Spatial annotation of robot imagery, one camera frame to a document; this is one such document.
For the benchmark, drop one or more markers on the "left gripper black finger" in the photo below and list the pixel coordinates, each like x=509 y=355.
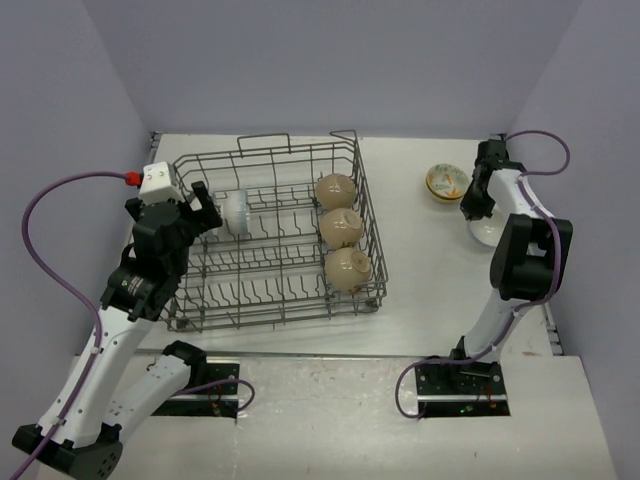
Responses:
x=208 y=217
x=190 y=205

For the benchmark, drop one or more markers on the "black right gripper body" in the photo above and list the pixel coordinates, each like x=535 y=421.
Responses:
x=479 y=190

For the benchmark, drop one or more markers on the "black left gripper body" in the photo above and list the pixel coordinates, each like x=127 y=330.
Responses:
x=190 y=225

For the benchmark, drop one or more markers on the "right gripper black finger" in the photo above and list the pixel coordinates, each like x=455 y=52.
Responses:
x=467 y=205
x=484 y=207

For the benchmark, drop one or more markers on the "white blue bowl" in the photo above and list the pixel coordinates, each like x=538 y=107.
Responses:
x=236 y=212
x=488 y=230

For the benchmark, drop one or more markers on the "cream floral patterned bowl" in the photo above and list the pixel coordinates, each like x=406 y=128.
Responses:
x=444 y=178

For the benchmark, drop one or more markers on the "beige bowl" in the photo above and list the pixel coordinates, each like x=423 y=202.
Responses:
x=341 y=227
x=348 y=269
x=335 y=191

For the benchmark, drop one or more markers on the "yellow green patterned bowl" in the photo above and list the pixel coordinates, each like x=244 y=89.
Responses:
x=446 y=199

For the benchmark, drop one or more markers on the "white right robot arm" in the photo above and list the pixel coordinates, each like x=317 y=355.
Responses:
x=529 y=260

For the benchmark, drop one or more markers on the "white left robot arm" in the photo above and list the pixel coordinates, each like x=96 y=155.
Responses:
x=83 y=433

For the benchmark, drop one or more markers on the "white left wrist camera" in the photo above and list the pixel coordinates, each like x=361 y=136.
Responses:
x=159 y=184

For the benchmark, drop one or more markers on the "grey wire dish rack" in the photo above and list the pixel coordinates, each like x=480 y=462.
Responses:
x=272 y=270

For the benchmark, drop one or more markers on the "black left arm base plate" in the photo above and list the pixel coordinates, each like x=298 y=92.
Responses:
x=214 y=402

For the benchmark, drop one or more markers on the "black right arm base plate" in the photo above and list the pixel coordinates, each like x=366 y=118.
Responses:
x=447 y=391

